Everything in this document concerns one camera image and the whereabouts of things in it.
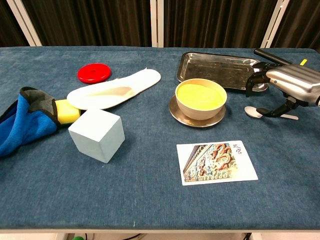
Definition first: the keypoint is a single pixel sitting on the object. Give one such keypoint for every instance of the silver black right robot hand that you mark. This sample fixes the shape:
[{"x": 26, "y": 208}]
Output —
[{"x": 295, "y": 80}]

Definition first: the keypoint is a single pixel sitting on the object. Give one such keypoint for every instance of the white plastic spoon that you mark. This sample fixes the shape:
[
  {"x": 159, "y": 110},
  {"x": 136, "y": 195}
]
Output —
[{"x": 251, "y": 111}]

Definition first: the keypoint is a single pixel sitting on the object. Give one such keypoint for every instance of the metal tray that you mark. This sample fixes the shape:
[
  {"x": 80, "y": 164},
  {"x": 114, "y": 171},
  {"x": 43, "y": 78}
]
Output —
[{"x": 215, "y": 70}]

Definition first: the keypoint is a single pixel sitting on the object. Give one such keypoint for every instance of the beige bowl with yellow inside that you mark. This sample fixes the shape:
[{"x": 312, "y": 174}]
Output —
[{"x": 200, "y": 112}]

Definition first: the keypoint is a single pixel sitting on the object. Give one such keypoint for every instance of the metal bowl with yellow interior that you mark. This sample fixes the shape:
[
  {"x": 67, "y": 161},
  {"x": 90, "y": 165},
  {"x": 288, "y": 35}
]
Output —
[{"x": 197, "y": 123}]

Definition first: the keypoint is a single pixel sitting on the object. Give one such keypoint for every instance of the red round disc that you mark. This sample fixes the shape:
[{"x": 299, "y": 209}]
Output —
[{"x": 93, "y": 73}]

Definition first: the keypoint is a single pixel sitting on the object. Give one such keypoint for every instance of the white slipper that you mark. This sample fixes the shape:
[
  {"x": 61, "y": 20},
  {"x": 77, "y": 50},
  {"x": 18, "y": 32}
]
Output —
[{"x": 140, "y": 80}]

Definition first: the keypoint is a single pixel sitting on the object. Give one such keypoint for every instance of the blue fabric table cover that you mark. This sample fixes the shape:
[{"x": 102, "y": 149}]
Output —
[{"x": 150, "y": 195}]

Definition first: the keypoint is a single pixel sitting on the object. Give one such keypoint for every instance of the black pleated curtain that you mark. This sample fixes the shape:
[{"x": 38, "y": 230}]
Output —
[{"x": 100, "y": 22}]

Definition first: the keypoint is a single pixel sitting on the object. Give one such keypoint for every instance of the light blue foam cube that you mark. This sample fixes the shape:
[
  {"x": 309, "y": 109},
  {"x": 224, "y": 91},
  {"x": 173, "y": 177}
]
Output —
[{"x": 97, "y": 135}]

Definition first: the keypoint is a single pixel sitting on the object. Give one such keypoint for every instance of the yellow sponge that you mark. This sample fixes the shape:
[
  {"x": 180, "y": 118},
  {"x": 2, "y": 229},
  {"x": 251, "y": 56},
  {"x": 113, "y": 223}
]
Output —
[{"x": 66, "y": 110}]

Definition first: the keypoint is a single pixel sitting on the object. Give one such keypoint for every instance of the blue grey cloth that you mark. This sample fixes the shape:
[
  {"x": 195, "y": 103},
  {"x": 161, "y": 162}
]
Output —
[{"x": 25, "y": 125}]

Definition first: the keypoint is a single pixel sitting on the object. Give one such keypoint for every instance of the white frame post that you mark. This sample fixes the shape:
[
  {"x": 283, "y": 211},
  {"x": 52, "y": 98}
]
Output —
[
  {"x": 157, "y": 22},
  {"x": 23, "y": 22},
  {"x": 275, "y": 22}
]

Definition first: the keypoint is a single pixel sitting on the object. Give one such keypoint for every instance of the dragon wall photo postcard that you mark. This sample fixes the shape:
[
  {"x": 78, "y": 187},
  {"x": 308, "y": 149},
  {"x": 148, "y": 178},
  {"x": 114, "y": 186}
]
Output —
[{"x": 215, "y": 162}]

